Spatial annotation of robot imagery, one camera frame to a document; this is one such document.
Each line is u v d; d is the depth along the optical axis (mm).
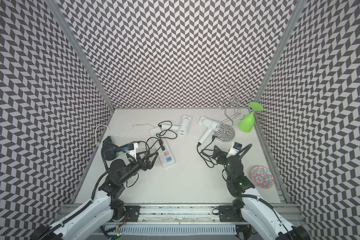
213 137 1005
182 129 1010
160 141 937
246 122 813
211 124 990
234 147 718
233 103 800
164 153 903
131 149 679
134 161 676
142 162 680
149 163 685
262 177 839
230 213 726
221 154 724
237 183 615
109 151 899
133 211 724
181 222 711
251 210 533
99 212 564
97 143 1016
